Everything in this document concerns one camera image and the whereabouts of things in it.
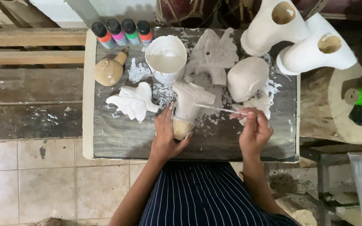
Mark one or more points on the person's left hand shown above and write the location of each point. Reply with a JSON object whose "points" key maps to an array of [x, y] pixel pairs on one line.
{"points": [[165, 138]]}

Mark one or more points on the person's right hand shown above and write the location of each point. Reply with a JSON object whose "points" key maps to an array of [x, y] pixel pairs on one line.
{"points": [[256, 131]]}

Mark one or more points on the person's right fingers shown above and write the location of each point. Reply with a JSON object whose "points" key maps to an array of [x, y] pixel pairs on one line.
{"points": [[247, 117]]}

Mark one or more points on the white-coated paintbrush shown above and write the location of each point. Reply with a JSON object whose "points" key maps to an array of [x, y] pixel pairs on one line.
{"points": [[220, 109]]}

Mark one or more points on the white painted wooden torso figurine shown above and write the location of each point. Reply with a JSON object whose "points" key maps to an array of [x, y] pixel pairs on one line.
{"points": [[189, 103]]}

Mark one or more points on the small white carved piece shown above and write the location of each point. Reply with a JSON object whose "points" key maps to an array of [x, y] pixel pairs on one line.
{"points": [[258, 105]]}

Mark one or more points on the white egg-shaped wooden piece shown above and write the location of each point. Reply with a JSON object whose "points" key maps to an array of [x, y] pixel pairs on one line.
{"points": [[247, 78]]}

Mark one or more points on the paint-stained wooden board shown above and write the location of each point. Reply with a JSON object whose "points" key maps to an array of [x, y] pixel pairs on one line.
{"points": [[193, 103]]}

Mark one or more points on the unpainted winged carving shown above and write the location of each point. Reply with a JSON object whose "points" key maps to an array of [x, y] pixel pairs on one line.
{"points": [[214, 55]]}

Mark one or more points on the navy striped apron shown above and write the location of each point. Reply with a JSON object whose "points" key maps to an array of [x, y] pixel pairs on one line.
{"points": [[206, 197]]}

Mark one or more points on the round wooden stump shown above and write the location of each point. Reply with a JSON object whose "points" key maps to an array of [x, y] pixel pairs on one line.
{"points": [[338, 106]]}

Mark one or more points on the large white wooden figure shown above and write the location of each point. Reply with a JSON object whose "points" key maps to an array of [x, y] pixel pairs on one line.
{"points": [[273, 28], [317, 47]]}

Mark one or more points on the white paint cup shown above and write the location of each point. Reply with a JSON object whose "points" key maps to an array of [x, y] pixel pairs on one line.
{"points": [[166, 59]]}

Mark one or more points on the white winged figurine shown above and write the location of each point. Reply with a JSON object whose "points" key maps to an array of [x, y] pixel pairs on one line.
{"points": [[134, 101]]}

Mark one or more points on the dark red drum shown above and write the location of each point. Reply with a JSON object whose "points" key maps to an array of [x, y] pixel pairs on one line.
{"points": [[184, 11]]}

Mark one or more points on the green paint bottle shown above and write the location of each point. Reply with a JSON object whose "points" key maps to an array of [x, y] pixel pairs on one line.
{"points": [[131, 31]]}

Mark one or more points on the unpainted wooden bird head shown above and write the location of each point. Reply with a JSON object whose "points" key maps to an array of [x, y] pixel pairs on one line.
{"points": [[110, 69]]}

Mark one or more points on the pink paint bottle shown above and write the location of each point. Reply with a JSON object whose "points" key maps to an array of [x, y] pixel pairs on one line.
{"points": [[117, 32]]}

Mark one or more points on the orange paint bottle blue label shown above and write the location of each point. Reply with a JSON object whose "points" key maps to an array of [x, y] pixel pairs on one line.
{"points": [[103, 35]]}

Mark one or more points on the wooden bench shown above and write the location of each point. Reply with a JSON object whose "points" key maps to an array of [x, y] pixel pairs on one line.
{"points": [[30, 84]]}

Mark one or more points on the metal stool frame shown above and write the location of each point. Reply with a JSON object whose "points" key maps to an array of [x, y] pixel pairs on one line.
{"points": [[325, 182]]}

